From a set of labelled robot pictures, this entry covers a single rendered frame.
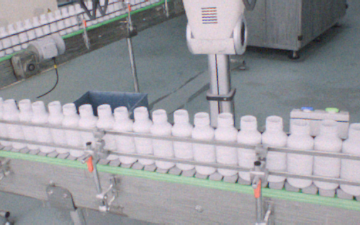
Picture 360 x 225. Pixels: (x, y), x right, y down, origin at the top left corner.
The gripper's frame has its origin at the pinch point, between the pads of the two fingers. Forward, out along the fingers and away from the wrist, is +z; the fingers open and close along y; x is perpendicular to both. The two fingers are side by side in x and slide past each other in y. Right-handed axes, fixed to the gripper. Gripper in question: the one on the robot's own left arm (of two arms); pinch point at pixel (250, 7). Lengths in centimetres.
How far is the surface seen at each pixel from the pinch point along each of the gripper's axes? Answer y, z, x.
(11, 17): 266, 55, 341
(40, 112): -16, 27, 62
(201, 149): -17.2, 32.4, 9.6
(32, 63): 78, 45, 149
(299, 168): -17.0, 34.6, -14.1
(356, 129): -12.7, 25.5, -25.2
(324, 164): -16.3, 33.3, -19.4
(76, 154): -17, 39, 50
